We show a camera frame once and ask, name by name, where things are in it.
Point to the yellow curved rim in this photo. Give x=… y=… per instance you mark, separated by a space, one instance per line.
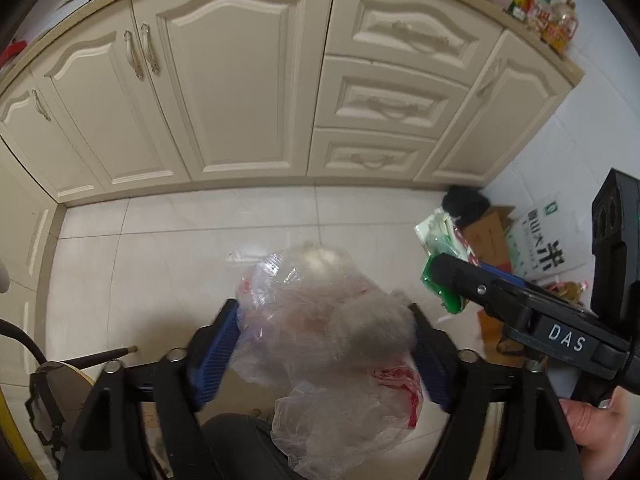
x=10 y=440

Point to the person's right hand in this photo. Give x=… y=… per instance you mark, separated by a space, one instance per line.
x=600 y=425

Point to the clear bag of dried food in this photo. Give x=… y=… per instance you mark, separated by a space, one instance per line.
x=570 y=292

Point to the person's dark trouser leg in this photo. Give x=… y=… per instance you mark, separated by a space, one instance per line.
x=235 y=445

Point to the white printed sack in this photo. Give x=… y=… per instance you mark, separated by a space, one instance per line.
x=545 y=240

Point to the small clear sauce bottle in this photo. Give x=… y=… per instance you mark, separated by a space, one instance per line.
x=544 y=7

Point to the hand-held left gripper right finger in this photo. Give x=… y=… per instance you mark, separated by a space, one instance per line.
x=432 y=365

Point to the brown cardboard box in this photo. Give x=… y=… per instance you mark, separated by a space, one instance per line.
x=487 y=240

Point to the clear plastic bag red print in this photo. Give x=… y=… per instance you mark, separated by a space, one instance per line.
x=325 y=340

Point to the black fuzzy bundle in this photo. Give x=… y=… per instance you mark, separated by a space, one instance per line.
x=465 y=205

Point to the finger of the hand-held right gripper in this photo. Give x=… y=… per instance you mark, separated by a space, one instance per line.
x=480 y=287
x=555 y=302

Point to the cream cabinet drawer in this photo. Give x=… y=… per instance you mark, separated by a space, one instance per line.
x=390 y=100
x=370 y=155
x=410 y=25

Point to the cream cabinet door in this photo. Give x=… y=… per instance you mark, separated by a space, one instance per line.
x=25 y=150
x=110 y=110
x=505 y=110
x=230 y=75

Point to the dark wooden stick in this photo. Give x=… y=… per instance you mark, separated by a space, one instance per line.
x=90 y=357

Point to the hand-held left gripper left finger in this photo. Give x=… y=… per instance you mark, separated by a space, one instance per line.
x=215 y=355

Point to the green snack packet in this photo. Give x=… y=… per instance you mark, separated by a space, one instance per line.
x=440 y=240

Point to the cream kitchen base cabinet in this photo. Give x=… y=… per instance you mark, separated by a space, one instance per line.
x=320 y=110

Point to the red pot lid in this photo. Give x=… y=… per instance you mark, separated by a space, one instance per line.
x=12 y=52

